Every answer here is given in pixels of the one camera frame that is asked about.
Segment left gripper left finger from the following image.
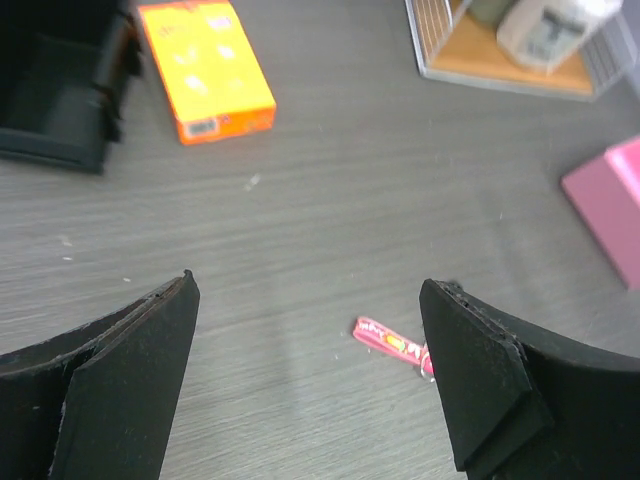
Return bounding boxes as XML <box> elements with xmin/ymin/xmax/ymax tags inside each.
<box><xmin>1</xmin><ymin>271</ymin><xmax>200</xmax><ymax>479</ymax></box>

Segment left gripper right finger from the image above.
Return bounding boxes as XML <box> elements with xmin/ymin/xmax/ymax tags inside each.
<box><xmin>420</xmin><ymin>279</ymin><xmax>639</xmax><ymax>479</ymax></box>

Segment pink strap keyring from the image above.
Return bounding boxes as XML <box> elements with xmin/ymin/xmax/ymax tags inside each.
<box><xmin>352</xmin><ymin>316</ymin><xmax>435</xmax><ymax>381</ymax></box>

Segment pink plastic tray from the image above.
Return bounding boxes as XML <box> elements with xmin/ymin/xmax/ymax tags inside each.
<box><xmin>561</xmin><ymin>137</ymin><xmax>639</xmax><ymax>290</ymax></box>

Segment orange cardboard box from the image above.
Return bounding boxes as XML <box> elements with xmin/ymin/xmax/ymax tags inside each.
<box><xmin>138</xmin><ymin>1</ymin><xmax>277</xmax><ymax>145</ymax></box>

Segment black plastic bin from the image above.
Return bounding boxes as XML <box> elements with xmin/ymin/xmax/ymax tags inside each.
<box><xmin>1</xmin><ymin>0</ymin><xmax>142</xmax><ymax>173</ymax></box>

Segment white paper roll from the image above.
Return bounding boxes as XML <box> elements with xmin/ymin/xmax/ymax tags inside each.
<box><xmin>496</xmin><ymin>0</ymin><xmax>623</xmax><ymax>73</ymax></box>

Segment white wire wooden shelf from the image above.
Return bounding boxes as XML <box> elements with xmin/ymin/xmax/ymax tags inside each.
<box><xmin>405</xmin><ymin>0</ymin><xmax>639</xmax><ymax>101</ymax></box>

